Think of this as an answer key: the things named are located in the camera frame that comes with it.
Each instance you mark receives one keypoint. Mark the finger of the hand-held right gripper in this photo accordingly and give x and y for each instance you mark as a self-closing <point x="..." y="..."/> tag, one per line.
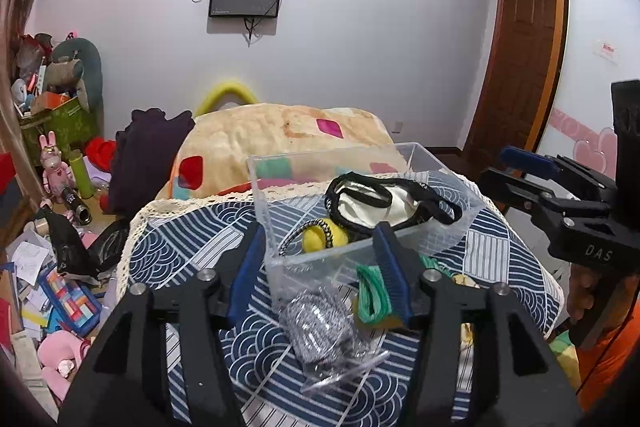
<point x="527" y="161"/>
<point x="510" y="191"/>

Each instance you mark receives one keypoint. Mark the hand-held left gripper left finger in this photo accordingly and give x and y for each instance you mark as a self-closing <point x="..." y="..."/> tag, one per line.
<point x="248" y="264"/>

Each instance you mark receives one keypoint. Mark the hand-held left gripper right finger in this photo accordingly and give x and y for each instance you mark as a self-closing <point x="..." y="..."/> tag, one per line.
<point x="391" y="274"/>

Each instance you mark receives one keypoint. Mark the clear plastic box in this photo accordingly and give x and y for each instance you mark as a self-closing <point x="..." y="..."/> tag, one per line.
<point x="280" y="172"/>

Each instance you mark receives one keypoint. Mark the person's right forearm orange sleeve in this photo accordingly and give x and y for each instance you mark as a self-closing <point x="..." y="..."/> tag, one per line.
<point x="615" y="357"/>

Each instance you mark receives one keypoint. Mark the pale yellow soft piece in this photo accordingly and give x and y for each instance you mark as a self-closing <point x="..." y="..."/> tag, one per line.
<point x="465" y="281"/>

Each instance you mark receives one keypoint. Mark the yellow soft ball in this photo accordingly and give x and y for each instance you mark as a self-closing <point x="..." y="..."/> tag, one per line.
<point x="320" y="237"/>

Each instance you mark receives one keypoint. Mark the person's right hand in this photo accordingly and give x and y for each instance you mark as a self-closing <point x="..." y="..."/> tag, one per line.
<point x="580" y="294"/>

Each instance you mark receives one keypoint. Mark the white cloth mask black trim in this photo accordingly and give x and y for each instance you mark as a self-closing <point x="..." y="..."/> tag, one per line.
<point x="370" y="207"/>

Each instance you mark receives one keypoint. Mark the blue wave patterned cloth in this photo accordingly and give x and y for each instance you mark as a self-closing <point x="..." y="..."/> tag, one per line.
<point x="175" y="247"/>

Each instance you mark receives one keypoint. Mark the brown wooden door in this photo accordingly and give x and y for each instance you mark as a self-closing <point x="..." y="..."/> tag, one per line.
<point x="520" y="72"/>

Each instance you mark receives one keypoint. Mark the silver scrubber in clear bag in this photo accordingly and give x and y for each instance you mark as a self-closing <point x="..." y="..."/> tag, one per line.
<point x="315" y="327"/>

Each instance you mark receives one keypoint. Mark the green yellow cloth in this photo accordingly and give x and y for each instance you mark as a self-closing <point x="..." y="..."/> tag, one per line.
<point x="565" y="357"/>

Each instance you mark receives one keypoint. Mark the beige patterned blanket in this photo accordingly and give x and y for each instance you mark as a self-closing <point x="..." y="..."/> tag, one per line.
<point x="250" y="132"/>

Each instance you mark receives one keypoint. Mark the dark purple cloth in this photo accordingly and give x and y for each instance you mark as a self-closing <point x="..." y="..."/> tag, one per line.
<point x="145" y="157"/>

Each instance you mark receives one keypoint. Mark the wooden wardrobe white sliding door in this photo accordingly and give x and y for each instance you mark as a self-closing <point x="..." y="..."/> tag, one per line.
<point x="590" y="7"/>

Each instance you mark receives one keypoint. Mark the yellow hoop pillow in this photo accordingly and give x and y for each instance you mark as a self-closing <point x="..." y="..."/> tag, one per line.
<point x="227" y="88"/>

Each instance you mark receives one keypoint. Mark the black plastic bag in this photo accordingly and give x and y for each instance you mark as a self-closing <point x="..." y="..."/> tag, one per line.
<point x="70" y="247"/>

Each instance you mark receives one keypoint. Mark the colourful checked pencil case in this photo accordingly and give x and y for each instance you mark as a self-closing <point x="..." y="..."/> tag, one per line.
<point x="70" y="299"/>

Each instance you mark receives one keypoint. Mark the black flashlight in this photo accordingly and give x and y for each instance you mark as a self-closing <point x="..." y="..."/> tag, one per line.
<point x="76" y="206"/>

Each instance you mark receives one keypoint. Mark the red cloth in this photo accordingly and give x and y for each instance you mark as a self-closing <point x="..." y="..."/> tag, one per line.
<point x="102" y="154"/>

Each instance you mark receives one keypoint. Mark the green tube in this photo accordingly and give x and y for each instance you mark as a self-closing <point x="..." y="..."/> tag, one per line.
<point x="82" y="174"/>

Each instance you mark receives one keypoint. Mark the pink plush toy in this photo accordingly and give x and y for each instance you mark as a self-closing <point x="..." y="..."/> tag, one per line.
<point x="57" y="359"/>

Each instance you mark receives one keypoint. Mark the pink rabbit toy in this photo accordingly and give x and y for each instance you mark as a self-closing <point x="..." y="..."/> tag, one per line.
<point x="54" y="167"/>

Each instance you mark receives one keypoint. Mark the pile of papers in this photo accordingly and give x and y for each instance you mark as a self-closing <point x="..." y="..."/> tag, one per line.
<point x="27" y="267"/>

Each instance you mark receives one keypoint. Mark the green cardboard box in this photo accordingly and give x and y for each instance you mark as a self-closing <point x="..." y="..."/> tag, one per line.
<point x="65" y="122"/>

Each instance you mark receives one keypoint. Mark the grey green plush toy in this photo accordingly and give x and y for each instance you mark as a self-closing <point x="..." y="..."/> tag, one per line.
<point x="85" y="57"/>

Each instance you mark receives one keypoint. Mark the white wall socket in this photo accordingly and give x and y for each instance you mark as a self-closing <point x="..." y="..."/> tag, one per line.
<point x="398" y="126"/>

